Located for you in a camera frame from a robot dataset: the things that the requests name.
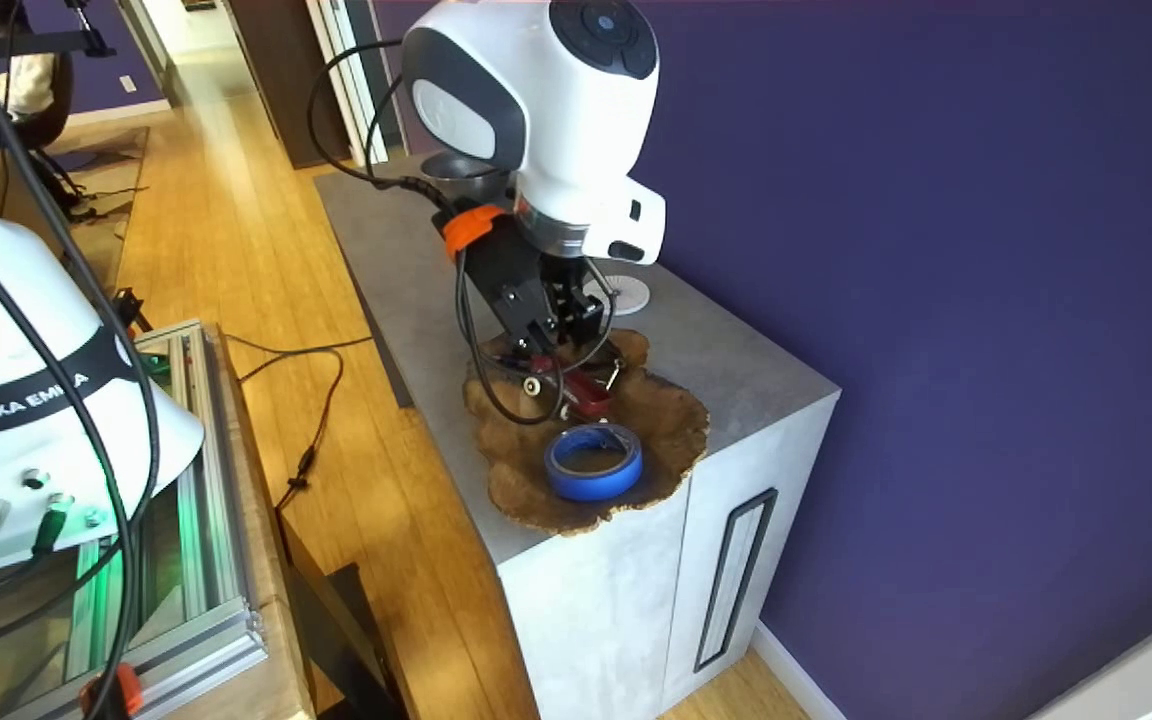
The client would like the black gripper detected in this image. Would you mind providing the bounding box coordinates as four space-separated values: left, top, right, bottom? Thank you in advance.
458 217 623 401

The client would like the wavy decorative key bowl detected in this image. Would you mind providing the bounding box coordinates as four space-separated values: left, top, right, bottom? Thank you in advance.
465 329 713 538

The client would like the white round table disc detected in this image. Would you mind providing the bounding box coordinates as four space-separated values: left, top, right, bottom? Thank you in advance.
597 267 658 318

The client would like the blue tape roll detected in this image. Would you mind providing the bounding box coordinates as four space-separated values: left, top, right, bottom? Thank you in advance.
543 419 649 508

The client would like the grey concrete console table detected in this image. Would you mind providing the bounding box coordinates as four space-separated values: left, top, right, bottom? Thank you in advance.
312 166 846 720

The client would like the black flat box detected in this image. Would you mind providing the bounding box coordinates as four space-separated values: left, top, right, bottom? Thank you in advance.
271 525 414 720

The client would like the dark wooden door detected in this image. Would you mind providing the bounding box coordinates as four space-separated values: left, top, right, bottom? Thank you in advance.
221 0 340 173

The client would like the black office chair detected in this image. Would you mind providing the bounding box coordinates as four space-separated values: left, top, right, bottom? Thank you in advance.
0 0 119 222

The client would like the orange wrist cable strap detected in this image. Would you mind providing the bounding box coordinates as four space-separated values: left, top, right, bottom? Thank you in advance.
438 198 512 255

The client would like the black floor cable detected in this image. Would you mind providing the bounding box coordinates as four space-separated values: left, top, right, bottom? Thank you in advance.
221 329 383 517

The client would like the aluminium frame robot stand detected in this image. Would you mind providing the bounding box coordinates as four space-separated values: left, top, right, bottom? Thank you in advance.
0 316 271 720

